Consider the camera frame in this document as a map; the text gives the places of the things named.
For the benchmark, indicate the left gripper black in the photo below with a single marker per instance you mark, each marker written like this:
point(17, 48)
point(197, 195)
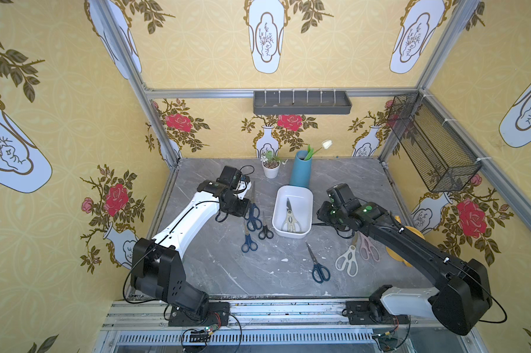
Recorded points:
point(237, 206)

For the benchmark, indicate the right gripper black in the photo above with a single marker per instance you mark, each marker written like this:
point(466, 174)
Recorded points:
point(329, 216)

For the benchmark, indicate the blue scissors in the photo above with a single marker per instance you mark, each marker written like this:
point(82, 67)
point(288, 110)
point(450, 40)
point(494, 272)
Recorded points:
point(249, 244)
point(253, 212)
point(256, 224)

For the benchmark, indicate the white kitchen scissors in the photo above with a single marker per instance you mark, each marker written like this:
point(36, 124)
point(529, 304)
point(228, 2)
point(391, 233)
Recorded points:
point(347, 261)

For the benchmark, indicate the white plastic storage box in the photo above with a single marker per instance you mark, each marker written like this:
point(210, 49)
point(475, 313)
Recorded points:
point(293, 212)

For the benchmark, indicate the beige kitchen scissors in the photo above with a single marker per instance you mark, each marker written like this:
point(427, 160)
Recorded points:
point(290, 222)

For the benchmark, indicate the small black scissors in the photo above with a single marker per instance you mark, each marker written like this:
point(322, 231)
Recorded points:
point(265, 232)

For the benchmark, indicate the blue scissors floor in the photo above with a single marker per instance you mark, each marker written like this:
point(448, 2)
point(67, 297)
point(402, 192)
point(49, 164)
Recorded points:
point(320, 273)

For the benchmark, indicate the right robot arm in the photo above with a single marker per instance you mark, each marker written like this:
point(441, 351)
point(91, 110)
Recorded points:
point(460, 293)

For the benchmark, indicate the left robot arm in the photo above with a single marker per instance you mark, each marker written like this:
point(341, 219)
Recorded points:
point(157, 269)

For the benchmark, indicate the small white potted plant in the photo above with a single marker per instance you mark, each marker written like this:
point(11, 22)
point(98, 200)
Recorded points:
point(271, 164)

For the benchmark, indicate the blue cylindrical vase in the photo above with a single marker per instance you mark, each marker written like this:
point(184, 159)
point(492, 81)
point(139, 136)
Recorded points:
point(301, 171)

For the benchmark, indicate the yellow watering can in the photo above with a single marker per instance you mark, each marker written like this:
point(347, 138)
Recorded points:
point(397, 251)

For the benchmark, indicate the white tulip flower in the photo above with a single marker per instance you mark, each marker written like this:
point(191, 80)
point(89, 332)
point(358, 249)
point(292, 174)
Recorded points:
point(311, 151)

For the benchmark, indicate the small circuit board right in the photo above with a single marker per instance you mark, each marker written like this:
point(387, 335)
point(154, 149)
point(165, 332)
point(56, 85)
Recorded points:
point(385, 343)

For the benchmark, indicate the small circuit board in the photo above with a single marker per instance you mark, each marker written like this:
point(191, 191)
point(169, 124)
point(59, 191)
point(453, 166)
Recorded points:
point(385, 343)
point(203, 335)

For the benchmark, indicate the small circuit board left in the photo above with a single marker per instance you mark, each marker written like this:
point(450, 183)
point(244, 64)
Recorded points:
point(203, 335)

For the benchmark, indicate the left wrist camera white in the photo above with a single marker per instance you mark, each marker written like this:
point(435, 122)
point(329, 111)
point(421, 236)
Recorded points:
point(243, 186)

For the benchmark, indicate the pink handled scissors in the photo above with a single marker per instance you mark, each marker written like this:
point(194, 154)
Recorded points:
point(367, 249)

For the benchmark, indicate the grey wall shelf rack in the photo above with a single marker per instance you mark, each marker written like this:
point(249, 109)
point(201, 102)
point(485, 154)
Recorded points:
point(301, 102)

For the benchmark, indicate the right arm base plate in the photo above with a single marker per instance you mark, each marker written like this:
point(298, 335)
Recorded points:
point(369, 313)

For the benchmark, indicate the black wire mesh basket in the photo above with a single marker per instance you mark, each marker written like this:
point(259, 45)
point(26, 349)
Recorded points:
point(440, 156)

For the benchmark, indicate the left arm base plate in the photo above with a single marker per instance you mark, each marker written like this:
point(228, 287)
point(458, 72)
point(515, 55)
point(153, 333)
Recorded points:
point(212, 313)

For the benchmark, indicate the aluminium rail base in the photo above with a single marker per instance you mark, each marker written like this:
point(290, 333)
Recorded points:
point(267, 322)

